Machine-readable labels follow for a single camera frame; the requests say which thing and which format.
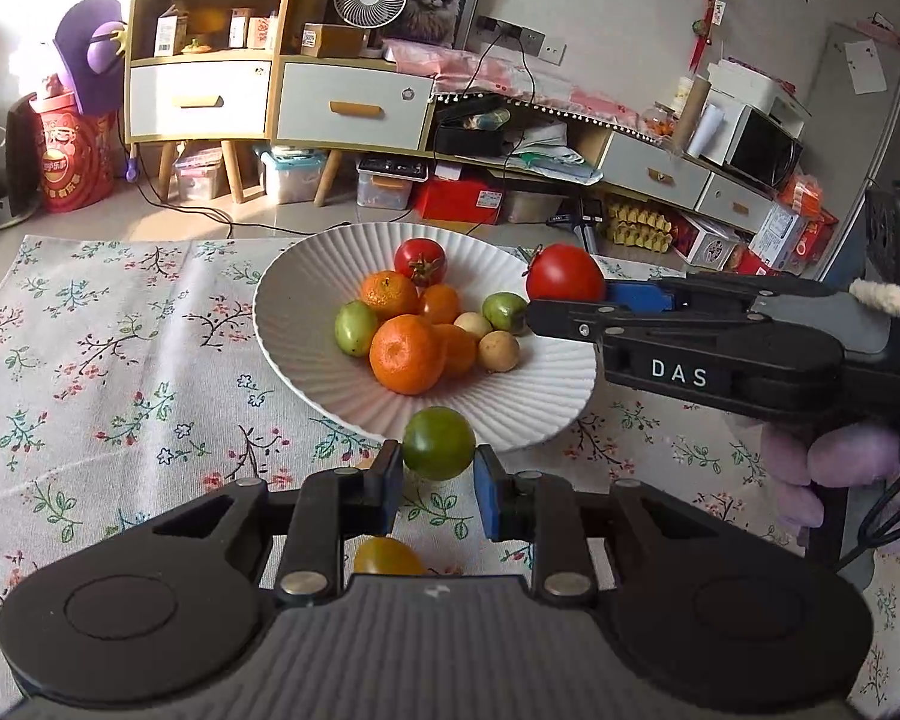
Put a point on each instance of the white appliance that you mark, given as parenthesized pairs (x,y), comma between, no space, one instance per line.
(750,86)

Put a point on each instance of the clear storage box black lid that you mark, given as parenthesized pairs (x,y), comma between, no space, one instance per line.
(386,187)

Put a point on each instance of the pink tasselled cloth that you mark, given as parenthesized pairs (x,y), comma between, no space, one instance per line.
(570,94)

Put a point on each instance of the green tomato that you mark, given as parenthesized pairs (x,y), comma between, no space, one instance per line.
(439,442)

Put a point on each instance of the small beige fruit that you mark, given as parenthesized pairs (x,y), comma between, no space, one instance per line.
(499,352)
(472,324)

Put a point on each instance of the red hanging decoration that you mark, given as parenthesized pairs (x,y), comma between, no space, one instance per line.
(709,7)

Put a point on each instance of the silver refrigerator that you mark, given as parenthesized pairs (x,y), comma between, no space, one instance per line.
(855,157)

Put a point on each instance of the wall power outlets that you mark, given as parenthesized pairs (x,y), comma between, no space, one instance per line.
(529,41)

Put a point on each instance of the small green fruit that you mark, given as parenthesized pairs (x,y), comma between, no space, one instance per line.
(504,309)
(354,328)

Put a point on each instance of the white box blue print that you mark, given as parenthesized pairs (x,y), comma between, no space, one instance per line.
(709,244)

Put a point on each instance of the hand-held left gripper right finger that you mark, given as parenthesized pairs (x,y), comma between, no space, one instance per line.
(487,495)

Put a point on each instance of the clear storage box blue lid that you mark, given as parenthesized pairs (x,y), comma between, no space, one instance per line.
(292,178)

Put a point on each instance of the low wooden cabinet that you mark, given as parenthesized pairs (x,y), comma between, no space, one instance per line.
(589,146)

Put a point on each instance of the red tomato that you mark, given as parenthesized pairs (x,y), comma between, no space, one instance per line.
(564,274)
(420,259)

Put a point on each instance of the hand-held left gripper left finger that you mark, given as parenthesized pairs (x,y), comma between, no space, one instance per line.
(388,491)

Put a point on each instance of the yellow tomato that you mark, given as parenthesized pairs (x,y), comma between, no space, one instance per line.
(386,556)

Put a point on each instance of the black handheld device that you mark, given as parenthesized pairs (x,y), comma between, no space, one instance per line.
(589,221)

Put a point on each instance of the yellow egg cartons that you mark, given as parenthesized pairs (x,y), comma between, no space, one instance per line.
(641,225)

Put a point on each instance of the wooden shelf cabinet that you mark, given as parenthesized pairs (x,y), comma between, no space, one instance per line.
(289,15)

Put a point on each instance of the cardboard tube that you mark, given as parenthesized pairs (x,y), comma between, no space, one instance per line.
(690,116)

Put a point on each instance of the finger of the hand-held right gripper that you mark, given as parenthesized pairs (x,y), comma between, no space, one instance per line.
(641,294)
(570,319)

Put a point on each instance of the brown cardboard box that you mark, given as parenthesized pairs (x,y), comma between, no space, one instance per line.
(334,40)

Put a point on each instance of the clear storage box pink contents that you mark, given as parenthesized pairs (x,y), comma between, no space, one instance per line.
(199,176)

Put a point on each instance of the small mandarin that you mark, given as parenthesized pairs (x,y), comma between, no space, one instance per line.
(388,292)

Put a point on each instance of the red box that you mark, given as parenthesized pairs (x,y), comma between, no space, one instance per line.
(461,202)

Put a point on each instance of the purple plush toy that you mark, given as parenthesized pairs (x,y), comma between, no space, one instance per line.
(86,52)

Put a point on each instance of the person's right hand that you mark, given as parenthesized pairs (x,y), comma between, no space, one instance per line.
(840,457)

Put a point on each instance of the white paper note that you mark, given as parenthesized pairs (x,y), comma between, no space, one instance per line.
(865,67)

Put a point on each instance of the black microwave oven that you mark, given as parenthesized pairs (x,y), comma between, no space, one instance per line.
(761,148)

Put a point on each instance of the red and white boxes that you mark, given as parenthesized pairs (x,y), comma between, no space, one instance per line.
(791,229)

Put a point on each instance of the red printed bucket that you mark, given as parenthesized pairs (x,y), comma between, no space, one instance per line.
(75,161)

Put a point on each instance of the floral tablecloth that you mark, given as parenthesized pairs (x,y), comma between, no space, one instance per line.
(105,390)

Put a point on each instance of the white ribbed bowl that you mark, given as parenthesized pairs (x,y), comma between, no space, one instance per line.
(300,300)

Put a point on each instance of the orange tomato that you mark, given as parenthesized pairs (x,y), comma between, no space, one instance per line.
(441,304)
(461,351)

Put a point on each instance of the large mandarin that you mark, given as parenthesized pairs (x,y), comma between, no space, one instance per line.
(407,356)

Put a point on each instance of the black case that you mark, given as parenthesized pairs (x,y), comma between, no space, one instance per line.
(469,141)

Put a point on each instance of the milk carton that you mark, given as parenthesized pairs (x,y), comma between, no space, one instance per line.
(169,31)

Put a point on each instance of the white fluffy cloth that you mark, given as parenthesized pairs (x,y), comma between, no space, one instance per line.
(885,298)

